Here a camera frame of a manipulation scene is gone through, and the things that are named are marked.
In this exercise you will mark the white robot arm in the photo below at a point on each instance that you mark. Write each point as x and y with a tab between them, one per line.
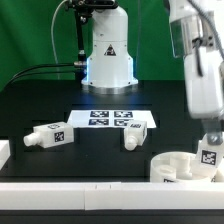
197	34

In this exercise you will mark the white round stool seat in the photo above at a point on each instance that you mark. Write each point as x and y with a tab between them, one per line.
175	167

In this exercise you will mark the white left fence bar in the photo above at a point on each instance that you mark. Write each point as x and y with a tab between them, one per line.
4	152

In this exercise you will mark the white marker sheet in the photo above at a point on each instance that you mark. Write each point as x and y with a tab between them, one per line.
108	118

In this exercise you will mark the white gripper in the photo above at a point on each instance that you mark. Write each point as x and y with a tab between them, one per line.
205	93

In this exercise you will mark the white front fence bar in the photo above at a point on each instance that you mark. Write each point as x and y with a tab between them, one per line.
111	196

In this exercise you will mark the white fence bar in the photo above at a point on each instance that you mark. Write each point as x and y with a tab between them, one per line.
4	152
111	196

